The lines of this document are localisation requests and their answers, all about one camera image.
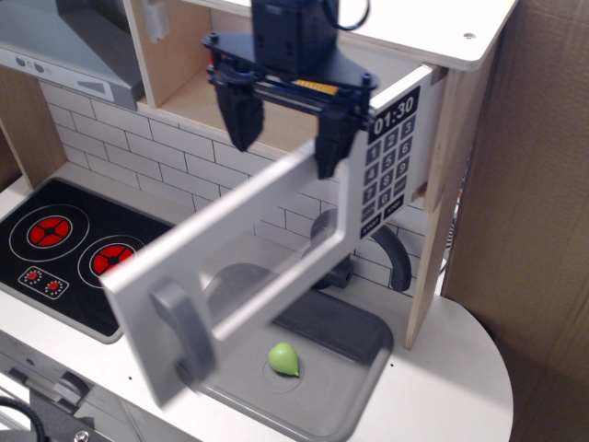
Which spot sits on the grey range hood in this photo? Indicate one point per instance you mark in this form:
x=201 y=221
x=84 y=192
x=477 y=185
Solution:
x=70 y=44

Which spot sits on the brown cardboard panel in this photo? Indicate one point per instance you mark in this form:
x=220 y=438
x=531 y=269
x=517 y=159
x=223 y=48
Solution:
x=519 y=262

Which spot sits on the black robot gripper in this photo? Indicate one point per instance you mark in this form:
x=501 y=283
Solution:
x=291 y=40

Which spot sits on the dark grey toy faucet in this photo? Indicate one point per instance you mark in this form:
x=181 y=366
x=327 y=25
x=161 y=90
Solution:
x=340 y=274

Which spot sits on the grey oven knob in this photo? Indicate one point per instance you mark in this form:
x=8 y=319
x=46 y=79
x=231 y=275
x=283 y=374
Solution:
x=70 y=389

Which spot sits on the white toy microwave door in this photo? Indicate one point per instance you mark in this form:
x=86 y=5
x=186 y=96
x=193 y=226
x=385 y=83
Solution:
x=240 y=260

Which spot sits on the green toy pear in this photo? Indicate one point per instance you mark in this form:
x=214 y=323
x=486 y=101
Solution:
x=283 y=358

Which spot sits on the grey toy sink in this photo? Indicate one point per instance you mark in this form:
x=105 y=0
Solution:
x=342 y=351

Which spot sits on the wooden microwave cabinet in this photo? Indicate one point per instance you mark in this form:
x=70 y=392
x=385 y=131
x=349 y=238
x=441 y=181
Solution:
x=457 y=39

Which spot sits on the black toy stovetop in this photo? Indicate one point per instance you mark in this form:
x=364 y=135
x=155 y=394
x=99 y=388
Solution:
x=57 y=244

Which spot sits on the grey microwave door handle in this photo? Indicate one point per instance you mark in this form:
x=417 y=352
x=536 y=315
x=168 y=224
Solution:
x=174 y=307

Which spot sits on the yellow toy corn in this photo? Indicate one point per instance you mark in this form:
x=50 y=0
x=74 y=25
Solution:
x=318 y=87

